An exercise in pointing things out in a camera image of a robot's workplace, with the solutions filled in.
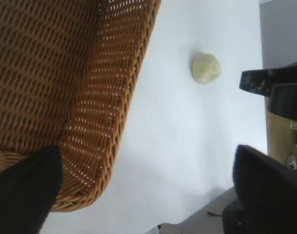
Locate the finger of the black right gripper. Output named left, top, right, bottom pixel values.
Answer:
left=239, top=61, right=297, bottom=98
left=267, top=82, right=297, bottom=122

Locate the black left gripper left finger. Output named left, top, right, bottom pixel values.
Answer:
left=0, top=145, right=63, bottom=234

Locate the brown woven wicker basket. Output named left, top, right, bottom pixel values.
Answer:
left=0, top=0, right=162, bottom=213

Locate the black box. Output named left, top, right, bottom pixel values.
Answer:
left=222, top=198, right=248, bottom=234

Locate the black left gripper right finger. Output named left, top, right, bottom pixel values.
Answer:
left=232, top=144, right=297, bottom=234

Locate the pale yellow egg yolk pastry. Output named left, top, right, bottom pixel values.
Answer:
left=191, top=52, right=222, bottom=85

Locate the white object with black print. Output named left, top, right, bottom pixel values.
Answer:
left=287, top=153, right=297, bottom=171

